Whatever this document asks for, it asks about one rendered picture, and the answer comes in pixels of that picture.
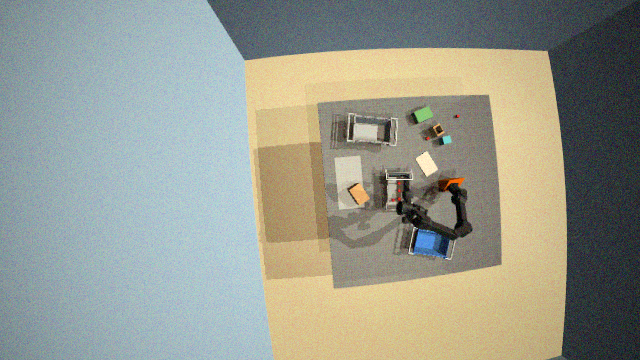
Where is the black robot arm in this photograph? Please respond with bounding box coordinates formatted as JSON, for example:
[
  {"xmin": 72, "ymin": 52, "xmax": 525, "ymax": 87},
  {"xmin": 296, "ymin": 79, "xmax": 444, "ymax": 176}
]
[{"xmin": 396, "ymin": 183, "xmax": 473, "ymax": 241}]

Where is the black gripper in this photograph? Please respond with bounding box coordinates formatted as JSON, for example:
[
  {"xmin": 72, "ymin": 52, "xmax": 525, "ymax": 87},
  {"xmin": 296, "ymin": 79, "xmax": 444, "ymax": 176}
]
[{"xmin": 402, "ymin": 192, "xmax": 414, "ymax": 224}]

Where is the green box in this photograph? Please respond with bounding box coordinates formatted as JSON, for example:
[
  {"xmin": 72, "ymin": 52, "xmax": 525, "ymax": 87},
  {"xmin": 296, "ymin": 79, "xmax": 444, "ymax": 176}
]
[{"xmin": 411, "ymin": 106, "xmax": 433, "ymax": 124}]

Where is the cream flat rectangular sheet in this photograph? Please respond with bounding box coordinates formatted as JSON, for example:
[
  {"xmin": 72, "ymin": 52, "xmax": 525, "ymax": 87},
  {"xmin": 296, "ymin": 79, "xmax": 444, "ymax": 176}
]
[{"xmin": 416, "ymin": 151, "xmax": 437, "ymax": 177}]

